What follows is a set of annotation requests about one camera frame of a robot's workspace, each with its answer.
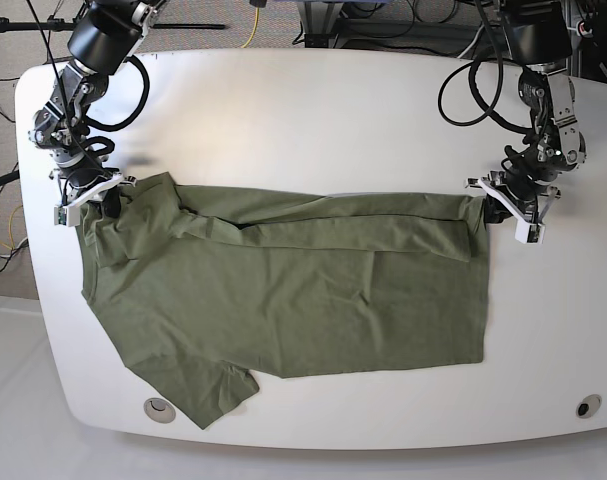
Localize left table cable grommet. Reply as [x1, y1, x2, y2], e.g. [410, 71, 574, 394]
[143, 398, 176, 424]

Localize right table cable grommet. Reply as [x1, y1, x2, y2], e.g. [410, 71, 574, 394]
[576, 394, 602, 419]

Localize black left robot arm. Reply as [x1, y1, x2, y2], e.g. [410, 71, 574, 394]
[461, 1, 587, 234]

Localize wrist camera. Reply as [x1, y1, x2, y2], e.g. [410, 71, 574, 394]
[54, 205, 81, 228]
[515, 222, 545, 244]

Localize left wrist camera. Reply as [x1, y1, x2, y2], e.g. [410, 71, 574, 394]
[515, 222, 545, 244]

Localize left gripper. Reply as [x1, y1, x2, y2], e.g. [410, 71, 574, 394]
[465, 169, 561, 224]

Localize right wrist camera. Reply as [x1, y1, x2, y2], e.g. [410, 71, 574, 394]
[54, 205, 81, 228]

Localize white power cable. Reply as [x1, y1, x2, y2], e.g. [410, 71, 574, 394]
[456, 19, 489, 60]

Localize table cable grommet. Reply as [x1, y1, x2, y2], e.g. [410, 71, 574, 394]
[143, 398, 176, 424]
[576, 394, 602, 419]

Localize yellow floor cable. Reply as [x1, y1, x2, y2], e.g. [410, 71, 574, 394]
[0, 203, 28, 257]

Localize black tripod stand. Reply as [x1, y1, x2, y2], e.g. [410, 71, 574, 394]
[0, 0, 227, 66]

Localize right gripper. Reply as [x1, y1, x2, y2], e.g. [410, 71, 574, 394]
[49, 167, 137, 218]

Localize yellow hanging cable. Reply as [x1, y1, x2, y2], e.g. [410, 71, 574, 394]
[241, 8, 261, 50]

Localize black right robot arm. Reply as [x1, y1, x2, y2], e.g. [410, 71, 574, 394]
[29, 1, 165, 227]

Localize olive green T-shirt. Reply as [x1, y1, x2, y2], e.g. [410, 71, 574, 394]
[77, 174, 489, 428]

